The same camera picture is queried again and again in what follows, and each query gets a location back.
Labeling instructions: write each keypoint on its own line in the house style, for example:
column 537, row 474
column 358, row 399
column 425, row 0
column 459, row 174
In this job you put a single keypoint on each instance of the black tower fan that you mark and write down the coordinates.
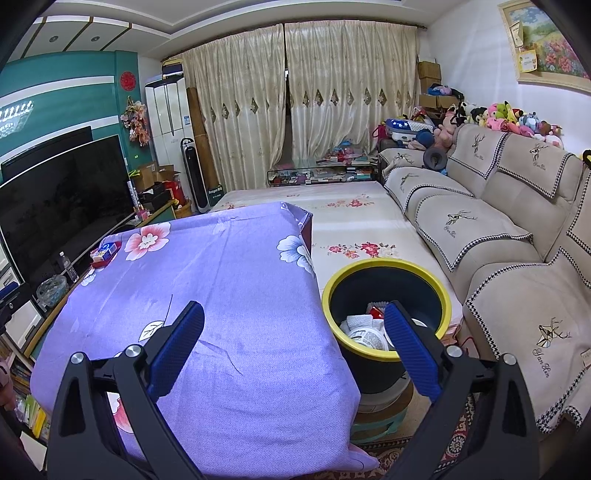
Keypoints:
column 194, row 175

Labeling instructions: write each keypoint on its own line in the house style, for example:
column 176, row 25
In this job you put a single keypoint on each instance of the beige floral mat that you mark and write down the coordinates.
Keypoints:
column 351, row 221

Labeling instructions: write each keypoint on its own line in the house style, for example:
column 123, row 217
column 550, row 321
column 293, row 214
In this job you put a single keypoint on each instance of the purple floral blanket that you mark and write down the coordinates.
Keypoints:
column 221, row 295

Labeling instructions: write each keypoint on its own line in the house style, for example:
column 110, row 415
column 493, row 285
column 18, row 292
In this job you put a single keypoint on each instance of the crystal wall decoration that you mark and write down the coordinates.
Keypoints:
column 16, row 115

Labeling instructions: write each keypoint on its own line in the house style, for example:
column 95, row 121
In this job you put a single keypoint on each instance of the beige embroidered curtain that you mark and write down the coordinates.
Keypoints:
column 231, row 101
column 351, row 87

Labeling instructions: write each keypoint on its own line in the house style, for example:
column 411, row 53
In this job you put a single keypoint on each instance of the glass ashtray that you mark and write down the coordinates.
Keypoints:
column 51, row 290

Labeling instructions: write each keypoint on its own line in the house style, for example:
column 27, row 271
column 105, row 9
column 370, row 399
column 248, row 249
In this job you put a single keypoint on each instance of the flat black television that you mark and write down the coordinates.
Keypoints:
column 41, row 145

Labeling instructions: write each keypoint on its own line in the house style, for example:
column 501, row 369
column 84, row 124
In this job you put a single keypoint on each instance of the black yellow plush toy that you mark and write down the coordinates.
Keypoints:
column 586, row 156

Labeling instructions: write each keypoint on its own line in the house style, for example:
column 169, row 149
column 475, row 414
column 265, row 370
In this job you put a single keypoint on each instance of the white standing air conditioner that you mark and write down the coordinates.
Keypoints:
column 166, row 120

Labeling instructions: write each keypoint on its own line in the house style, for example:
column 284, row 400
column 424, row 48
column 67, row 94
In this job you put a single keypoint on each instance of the white noodle bowl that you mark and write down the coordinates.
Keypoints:
column 364, row 340

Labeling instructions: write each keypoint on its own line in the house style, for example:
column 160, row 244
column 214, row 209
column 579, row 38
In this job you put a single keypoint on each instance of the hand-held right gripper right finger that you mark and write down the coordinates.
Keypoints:
column 411, row 350

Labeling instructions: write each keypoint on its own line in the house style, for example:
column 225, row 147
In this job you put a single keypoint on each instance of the shelf of books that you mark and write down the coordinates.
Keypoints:
column 23, row 406

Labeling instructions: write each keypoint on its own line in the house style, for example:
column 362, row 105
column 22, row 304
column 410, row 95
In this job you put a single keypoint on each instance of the cluttered glass coffee table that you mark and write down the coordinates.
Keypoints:
column 323, row 173

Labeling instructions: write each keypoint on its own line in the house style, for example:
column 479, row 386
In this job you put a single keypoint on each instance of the red round wall ornament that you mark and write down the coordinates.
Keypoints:
column 128, row 79

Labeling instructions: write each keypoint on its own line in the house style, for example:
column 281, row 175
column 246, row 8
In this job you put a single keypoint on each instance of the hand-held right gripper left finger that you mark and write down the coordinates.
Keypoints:
column 178, row 348

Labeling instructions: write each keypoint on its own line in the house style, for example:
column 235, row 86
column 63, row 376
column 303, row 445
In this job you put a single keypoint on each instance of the red snack packet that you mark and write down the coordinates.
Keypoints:
column 376, row 313

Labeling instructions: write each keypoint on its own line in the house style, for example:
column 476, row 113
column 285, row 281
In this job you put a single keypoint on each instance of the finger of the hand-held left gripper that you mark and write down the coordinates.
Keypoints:
column 14, row 302

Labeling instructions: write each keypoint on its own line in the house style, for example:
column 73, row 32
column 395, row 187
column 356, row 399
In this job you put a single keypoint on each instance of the open cardboard boxes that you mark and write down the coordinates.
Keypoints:
column 157, row 182

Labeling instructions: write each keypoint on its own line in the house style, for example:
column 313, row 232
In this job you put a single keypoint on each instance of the stacked cardboard boxes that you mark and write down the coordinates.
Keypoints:
column 429, row 78

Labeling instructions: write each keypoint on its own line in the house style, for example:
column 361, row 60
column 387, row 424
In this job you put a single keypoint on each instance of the white plastic drawer unit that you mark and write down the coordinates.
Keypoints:
column 21, row 323

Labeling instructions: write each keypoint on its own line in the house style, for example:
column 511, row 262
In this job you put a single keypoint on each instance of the artificial flower wall decoration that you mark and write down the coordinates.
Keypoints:
column 136, row 122

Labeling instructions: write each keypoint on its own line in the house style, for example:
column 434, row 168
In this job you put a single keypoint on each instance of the blue starred bag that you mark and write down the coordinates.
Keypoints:
column 406, row 128

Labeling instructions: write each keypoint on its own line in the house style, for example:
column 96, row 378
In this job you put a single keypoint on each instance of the red patterned rug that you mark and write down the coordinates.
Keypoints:
column 457, row 438

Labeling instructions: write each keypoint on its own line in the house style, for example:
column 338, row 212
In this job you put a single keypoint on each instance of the curved black television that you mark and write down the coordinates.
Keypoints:
column 60, row 203

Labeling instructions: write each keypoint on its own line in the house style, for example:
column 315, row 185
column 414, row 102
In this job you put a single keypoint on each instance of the grey neck pillow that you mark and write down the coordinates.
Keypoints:
column 435, row 158

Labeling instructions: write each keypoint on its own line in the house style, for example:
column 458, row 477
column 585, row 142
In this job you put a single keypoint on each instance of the blue and red box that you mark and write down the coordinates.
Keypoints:
column 105, row 254

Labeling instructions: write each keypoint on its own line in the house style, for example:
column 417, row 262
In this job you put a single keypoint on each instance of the green box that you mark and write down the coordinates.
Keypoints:
column 215, row 197

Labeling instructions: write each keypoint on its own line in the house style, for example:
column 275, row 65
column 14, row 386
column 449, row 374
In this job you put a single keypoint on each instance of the framed flower wall picture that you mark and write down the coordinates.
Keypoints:
column 554, row 46

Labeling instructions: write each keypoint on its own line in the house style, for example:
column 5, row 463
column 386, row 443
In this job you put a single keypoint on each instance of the yellow rimmed dark bin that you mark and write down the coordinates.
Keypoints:
column 351, row 286

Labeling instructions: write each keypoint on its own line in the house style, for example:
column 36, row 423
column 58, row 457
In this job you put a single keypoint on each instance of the beige sofa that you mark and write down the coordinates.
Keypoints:
column 508, row 221

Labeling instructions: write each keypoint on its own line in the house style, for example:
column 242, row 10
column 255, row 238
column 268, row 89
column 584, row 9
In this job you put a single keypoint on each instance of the clear water bottle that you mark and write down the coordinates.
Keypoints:
column 68, row 267

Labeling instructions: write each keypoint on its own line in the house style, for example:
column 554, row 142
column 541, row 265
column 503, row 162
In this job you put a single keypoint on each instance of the woven basket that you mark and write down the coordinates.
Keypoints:
column 182, row 210

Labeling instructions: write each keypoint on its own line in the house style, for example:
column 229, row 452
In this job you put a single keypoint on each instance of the row of plush toys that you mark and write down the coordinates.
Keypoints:
column 503, row 117

